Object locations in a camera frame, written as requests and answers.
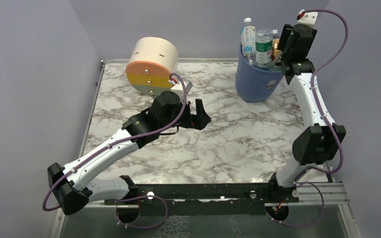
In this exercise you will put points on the white blue label tea bottle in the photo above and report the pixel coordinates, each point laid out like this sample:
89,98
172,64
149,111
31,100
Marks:
248,36

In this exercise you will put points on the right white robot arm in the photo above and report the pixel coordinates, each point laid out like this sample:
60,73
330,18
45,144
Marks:
322,137

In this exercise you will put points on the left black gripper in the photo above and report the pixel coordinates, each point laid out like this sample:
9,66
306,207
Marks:
192,116

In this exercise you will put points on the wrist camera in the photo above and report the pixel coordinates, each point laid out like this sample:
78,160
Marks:
307,18
181,90

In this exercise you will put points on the beige round drum box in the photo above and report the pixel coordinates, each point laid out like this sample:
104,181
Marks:
152,60

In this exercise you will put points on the red yellow label juice bottle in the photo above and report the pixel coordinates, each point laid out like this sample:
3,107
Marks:
275,42

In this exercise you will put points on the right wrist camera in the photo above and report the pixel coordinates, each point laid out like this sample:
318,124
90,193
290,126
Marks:
307,18

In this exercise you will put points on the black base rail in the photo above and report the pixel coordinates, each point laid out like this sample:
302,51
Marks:
202,199

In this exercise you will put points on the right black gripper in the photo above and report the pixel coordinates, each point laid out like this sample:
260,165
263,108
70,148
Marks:
284,58

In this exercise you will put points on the green cap clear bottle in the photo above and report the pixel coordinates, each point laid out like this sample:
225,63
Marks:
263,47

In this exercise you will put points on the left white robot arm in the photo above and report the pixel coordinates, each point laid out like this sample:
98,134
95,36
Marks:
74,185

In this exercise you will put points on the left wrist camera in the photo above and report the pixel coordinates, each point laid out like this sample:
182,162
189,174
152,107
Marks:
181,90

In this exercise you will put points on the blue plastic bin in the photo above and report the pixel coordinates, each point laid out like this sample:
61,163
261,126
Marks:
253,84

